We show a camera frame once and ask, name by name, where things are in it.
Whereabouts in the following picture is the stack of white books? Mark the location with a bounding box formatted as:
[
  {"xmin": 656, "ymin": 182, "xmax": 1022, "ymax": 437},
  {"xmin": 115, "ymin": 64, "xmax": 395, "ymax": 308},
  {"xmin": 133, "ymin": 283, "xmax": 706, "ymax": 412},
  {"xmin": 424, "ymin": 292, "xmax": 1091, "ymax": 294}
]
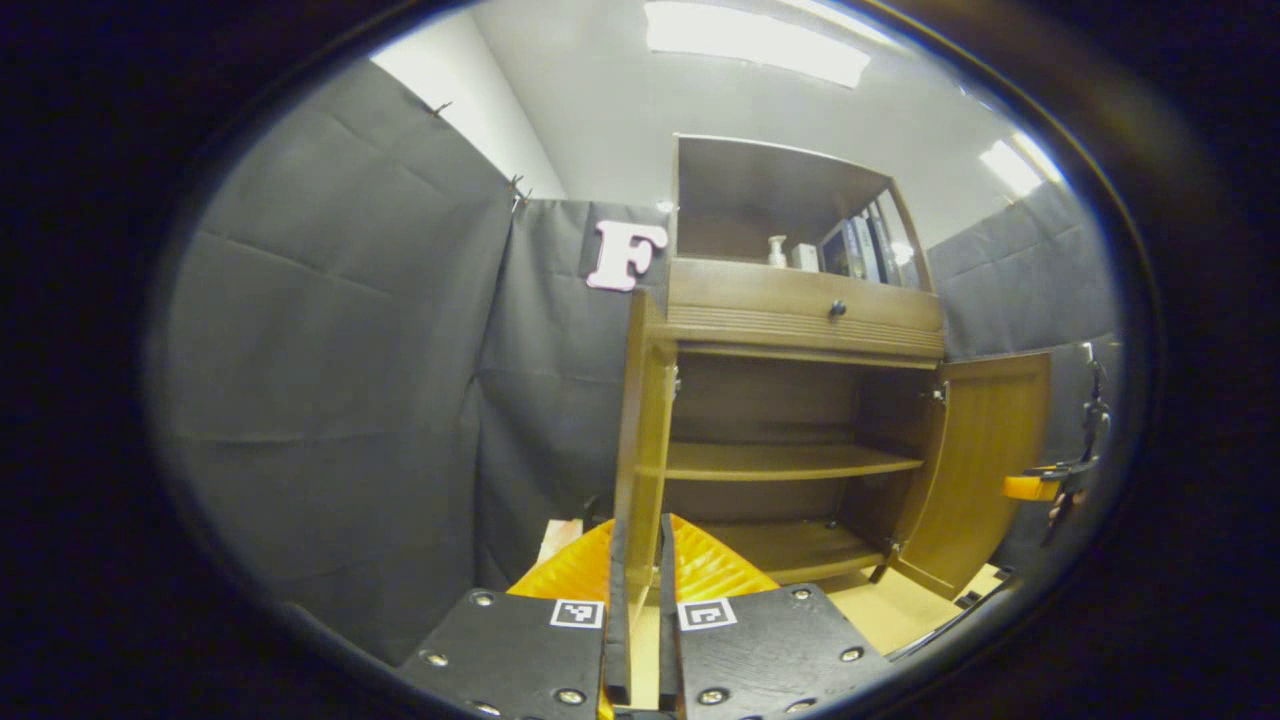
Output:
[{"xmin": 537, "ymin": 518, "xmax": 586, "ymax": 566}]

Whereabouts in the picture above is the wooden shoe cabinet door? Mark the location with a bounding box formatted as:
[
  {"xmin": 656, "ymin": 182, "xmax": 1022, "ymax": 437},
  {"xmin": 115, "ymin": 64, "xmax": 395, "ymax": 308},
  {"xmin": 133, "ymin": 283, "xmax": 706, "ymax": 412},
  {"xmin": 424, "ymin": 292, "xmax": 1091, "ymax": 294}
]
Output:
[
  {"xmin": 893, "ymin": 352, "xmax": 1053, "ymax": 599},
  {"xmin": 612, "ymin": 290, "xmax": 679, "ymax": 601}
]

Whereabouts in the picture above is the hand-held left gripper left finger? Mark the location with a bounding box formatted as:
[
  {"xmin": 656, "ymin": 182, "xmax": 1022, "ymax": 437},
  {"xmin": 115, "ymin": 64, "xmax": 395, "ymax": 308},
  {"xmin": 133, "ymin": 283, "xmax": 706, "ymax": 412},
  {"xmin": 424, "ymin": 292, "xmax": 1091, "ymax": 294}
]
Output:
[{"xmin": 398, "ymin": 518, "xmax": 631, "ymax": 720}]

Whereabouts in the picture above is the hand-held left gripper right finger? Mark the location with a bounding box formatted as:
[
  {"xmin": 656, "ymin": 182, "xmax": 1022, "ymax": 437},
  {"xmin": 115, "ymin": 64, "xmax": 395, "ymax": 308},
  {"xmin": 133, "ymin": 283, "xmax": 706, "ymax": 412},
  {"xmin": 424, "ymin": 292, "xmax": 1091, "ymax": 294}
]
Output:
[{"xmin": 658, "ymin": 513, "xmax": 894, "ymax": 720}]

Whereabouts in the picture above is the wooden double-door shoe cabinet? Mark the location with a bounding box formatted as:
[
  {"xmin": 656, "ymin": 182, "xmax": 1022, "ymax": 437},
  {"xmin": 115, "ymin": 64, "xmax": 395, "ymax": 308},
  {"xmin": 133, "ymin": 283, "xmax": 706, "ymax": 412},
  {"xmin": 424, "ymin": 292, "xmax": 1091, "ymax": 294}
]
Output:
[{"xmin": 612, "ymin": 135, "xmax": 1053, "ymax": 601}]

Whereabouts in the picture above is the wooden drawer with black knob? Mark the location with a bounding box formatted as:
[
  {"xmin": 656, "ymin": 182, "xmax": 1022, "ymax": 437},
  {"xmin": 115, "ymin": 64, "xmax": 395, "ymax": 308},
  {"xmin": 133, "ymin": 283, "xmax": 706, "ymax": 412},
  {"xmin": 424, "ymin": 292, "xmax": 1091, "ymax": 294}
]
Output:
[{"xmin": 667, "ymin": 258, "xmax": 946, "ymax": 359}]

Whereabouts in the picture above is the large ceiling light panel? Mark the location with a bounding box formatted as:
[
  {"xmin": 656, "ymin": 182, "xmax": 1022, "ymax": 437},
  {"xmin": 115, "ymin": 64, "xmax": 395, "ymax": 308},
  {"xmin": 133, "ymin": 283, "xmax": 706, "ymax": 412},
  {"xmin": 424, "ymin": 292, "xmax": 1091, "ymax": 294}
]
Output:
[{"xmin": 645, "ymin": 0, "xmax": 871, "ymax": 89}]

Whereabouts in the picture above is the small ceiling light panel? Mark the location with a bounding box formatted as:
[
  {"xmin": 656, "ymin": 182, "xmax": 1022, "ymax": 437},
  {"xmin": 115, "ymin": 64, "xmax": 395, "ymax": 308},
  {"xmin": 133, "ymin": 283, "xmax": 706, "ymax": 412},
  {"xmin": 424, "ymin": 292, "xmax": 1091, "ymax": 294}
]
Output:
[{"xmin": 980, "ymin": 135, "xmax": 1066, "ymax": 198}]

